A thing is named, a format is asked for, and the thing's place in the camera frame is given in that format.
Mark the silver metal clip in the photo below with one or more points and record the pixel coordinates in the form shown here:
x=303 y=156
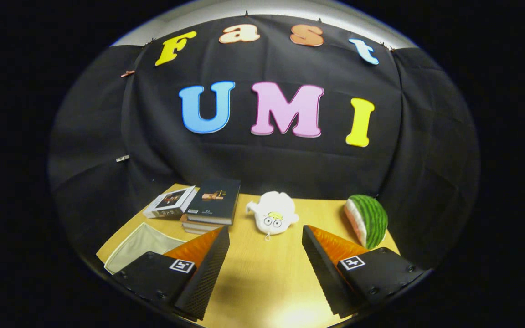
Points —
x=122 y=158

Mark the white cartoon face plush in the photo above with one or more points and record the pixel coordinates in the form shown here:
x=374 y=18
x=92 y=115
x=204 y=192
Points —
x=274 y=212

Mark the grey fabric storage box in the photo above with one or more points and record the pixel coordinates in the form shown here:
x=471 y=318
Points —
x=139 y=246

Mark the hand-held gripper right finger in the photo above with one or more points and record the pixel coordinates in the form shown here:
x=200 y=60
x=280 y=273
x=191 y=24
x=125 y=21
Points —
x=324 y=282

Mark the watermelon slice plush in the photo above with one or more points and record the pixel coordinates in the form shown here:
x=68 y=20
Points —
x=372 y=221

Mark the brown cover book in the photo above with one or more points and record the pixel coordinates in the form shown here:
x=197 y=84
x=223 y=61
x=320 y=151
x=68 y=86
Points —
x=198 y=231
x=194 y=225

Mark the wooden clothespin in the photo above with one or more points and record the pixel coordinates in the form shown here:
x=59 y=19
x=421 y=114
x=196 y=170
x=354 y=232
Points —
x=127 y=73

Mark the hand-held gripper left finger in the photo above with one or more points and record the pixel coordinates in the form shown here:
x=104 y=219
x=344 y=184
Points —
x=208 y=282

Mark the dark blue cover book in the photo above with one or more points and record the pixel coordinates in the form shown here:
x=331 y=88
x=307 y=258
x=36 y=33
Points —
x=214 y=200

